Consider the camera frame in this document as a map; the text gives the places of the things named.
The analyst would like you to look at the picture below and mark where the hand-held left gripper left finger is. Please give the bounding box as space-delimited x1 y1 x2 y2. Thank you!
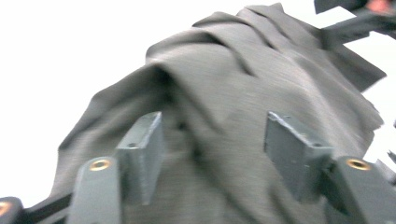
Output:
114 110 166 206

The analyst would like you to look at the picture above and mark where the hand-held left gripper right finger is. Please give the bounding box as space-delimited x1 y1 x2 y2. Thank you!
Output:
263 110 335 203

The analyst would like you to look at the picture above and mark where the dark grey skirt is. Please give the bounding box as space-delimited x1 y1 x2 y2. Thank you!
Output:
49 2 388 224

